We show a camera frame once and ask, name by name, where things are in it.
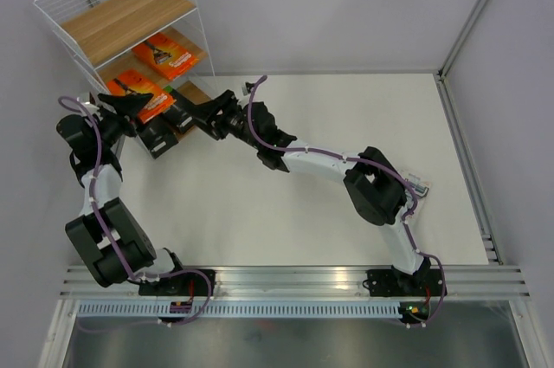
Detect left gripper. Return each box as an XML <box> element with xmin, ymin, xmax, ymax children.
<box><xmin>93</xmin><ymin>94</ymin><xmax>158</xmax><ymax>151</ymax></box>

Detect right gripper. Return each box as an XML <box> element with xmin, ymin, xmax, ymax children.
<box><xmin>184</xmin><ymin>89</ymin><xmax>261</xmax><ymax>151</ymax></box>

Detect orange razor box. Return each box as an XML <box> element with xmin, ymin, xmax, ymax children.
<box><xmin>132</xmin><ymin>30</ymin><xmax>206</xmax><ymax>81</ymax></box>
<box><xmin>106</xmin><ymin>69</ymin><xmax>176</xmax><ymax>124</ymax></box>

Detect black green razor box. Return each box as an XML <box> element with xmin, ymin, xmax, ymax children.
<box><xmin>161</xmin><ymin>86</ymin><xmax>194</xmax><ymax>134</ymax></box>
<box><xmin>137</xmin><ymin>117</ymin><xmax>178</xmax><ymax>159</ymax></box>

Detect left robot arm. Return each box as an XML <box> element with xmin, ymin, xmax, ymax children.
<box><xmin>56</xmin><ymin>94</ymin><xmax>189</xmax><ymax>295</ymax></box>

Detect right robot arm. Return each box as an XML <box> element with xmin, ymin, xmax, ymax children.
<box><xmin>186</xmin><ymin>83</ymin><xmax>430</xmax><ymax>294</ymax></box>

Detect bottom wooden shelf board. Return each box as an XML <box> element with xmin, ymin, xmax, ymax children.
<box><xmin>177</xmin><ymin>81</ymin><xmax>211</xmax><ymax>105</ymax></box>

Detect wooden shelf board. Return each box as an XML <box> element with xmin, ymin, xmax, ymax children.
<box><xmin>100</xmin><ymin>27</ymin><xmax>209</xmax><ymax>88</ymax></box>
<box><xmin>177</xmin><ymin>81</ymin><xmax>211</xmax><ymax>105</ymax></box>
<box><xmin>61</xmin><ymin>0</ymin><xmax>195</xmax><ymax>66</ymax></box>

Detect middle wooden shelf board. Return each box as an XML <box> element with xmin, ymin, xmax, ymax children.
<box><xmin>100</xmin><ymin>27</ymin><xmax>209</xmax><ymax>88</ymax></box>

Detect top wooden shelf board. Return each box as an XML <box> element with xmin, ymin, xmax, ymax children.
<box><xmin>61</xmin><ymin>0</ymin><xmax>195</xmax><ymax>66</ymax></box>

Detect white Gillette razor pack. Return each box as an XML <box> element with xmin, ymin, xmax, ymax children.
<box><xmin>398</xmin><ymin>168</ymin><xmax>432</xmax><ymax>214</ymax></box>

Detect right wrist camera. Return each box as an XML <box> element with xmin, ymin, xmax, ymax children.
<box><xmin>242</xmin><ymin>81</ymin><xmax>257</xmax><ymax>98</ymax></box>

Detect white wire shelf rack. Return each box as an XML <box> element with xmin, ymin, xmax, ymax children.
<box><xmin>34</xmin><ymin>0</ymin><xmax>216</xmax><ymax>94</ymax></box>

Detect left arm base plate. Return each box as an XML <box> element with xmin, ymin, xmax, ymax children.
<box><xmin>138</xmin><ymin>269</ymin><xmax>216</xmax><ymax>298</ymax></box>

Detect white slotted cable duct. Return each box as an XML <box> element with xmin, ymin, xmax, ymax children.
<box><xmin>77</xmin><ymin>300</ymin><xmax>428</xmax><ymax>319</ymax></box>

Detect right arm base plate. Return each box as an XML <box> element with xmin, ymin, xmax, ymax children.
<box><xmin>362</xmin><ymin>268</ymin><xmax>446</xmax><ymax>298</ymax></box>

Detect aluminium rail frame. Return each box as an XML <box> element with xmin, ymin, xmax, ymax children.
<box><xmin>58</xmin><ymin>264</ymin><xmax>531</xmax><ymax>301</ymax></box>

